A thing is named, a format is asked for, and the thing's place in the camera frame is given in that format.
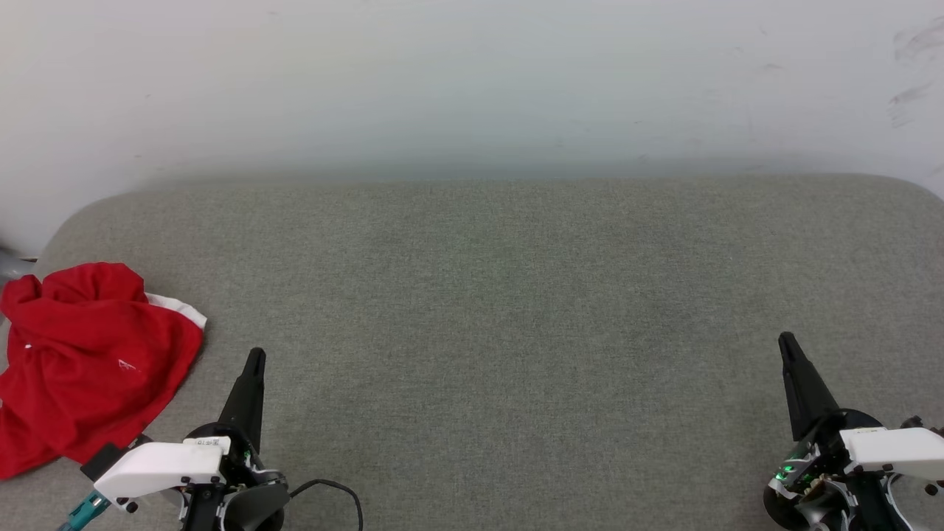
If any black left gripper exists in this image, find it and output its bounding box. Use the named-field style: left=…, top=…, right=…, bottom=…
left=181, top=347, right=291, bottom=531

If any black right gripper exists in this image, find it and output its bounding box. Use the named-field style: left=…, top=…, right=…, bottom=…
left=763, top=332, right=917, bottom=531

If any red and white jersey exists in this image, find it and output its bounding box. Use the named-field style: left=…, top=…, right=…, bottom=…
left=0, top=263, right=208, bottom=481

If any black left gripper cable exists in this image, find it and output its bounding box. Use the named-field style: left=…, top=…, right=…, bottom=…
left=288, top=479, right=364, bottom=531

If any teal left camera connector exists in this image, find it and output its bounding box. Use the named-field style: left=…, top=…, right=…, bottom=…
left=59, top=491, right=111, bottom=531

